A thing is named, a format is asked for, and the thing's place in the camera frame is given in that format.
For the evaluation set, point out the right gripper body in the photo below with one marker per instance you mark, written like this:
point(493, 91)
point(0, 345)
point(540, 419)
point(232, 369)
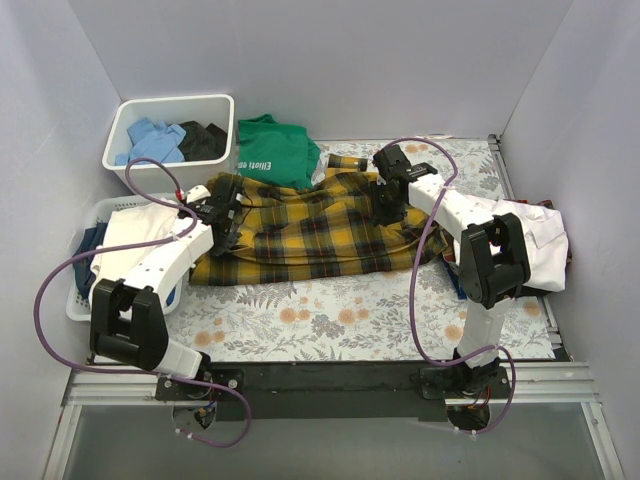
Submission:
point(385, 198)

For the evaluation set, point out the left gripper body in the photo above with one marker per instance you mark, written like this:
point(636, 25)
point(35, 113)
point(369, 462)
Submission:
point(226, 234)

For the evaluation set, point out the yellow plaid long sleeve shirt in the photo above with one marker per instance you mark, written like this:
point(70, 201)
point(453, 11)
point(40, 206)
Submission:
point(326, 231)

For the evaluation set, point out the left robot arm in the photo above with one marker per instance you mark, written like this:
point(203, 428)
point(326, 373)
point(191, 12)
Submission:
point(128, 311)

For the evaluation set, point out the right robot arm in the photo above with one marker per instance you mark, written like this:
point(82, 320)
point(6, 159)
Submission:
point(493, 263)

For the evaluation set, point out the black garment in bin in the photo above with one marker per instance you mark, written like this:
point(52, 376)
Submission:
point(202, 143)

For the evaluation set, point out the white folded garment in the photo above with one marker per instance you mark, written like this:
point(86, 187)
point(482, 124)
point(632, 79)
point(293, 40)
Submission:
point(131, 226)

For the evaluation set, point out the green printed shirt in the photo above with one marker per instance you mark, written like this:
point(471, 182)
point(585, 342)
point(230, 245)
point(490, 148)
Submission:
point(276, 153)

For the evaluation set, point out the light blue shirt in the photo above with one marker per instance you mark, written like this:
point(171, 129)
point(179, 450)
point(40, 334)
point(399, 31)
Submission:
point(157, 141)

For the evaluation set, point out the floral tablecloth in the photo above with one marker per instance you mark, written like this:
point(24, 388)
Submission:
point(362, 317)

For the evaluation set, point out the navy blue garment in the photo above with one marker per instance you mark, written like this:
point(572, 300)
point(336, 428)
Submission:
point(83, 275)

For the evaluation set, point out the white folded shirt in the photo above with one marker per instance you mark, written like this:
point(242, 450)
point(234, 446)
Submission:
point(546, 243)

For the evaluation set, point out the white laundry basket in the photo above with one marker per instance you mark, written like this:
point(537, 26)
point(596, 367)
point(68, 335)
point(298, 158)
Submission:
point(77, 308)

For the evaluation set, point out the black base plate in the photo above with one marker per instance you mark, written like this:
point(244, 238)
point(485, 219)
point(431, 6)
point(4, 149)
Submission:
point(324, 390)

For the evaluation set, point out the aluminium frame rail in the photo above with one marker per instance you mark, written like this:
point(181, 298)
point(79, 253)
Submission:
point(343, 420)

